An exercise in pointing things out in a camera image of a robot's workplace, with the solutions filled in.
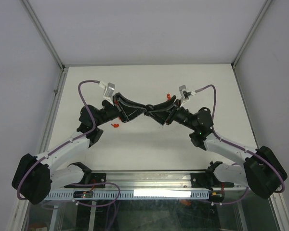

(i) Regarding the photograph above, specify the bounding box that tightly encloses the left aluminium frame post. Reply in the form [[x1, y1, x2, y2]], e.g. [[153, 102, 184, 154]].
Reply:
[[20, 0, 65, 71]]

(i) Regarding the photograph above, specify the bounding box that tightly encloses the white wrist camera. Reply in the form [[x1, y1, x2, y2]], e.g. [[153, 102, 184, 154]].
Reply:
[[179, 85, 197, 106], [99, 81, 115, 104]]

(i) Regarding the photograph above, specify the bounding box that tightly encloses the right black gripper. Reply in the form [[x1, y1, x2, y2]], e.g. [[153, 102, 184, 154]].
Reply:
[[146, 95, 197, 131]]

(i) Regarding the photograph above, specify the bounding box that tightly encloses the black earbud charging case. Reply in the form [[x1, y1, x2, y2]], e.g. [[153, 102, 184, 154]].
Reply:
[[145, 104, 155, 112]]

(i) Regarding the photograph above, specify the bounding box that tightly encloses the aluminium frame post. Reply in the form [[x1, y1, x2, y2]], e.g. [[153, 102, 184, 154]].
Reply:
[[231, 0, 274, 69], [20, 0, 65, 71]]

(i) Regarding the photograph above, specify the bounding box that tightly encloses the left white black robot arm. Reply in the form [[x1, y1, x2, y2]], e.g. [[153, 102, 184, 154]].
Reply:
[[12, 93, 147, 205]]

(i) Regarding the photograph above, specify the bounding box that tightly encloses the white slotted cable duct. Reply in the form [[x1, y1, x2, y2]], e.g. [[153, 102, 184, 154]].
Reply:
[[45, 189, 209, 200]]

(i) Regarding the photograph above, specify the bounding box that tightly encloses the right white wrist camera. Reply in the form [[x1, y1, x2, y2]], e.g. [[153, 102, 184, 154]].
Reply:
[[179, 85, 197, 106]]

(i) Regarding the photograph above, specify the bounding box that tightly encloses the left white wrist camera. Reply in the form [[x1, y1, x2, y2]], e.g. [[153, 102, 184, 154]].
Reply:
[[99, 81, 115, 104]]

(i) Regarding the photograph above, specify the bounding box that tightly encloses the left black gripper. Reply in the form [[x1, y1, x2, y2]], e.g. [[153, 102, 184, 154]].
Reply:
[[94, 93, 147, 127]]

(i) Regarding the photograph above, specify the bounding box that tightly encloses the right aluminium frame post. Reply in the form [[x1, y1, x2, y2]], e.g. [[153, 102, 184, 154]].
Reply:
[[231, 0, 274, 69]]

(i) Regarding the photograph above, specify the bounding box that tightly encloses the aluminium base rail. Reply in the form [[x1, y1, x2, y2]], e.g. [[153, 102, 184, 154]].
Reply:
[[93, 169, 205, 190]]

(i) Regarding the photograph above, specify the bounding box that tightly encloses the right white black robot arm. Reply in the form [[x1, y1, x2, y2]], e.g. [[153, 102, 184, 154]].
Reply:
[[145, 97, 288, 199]]

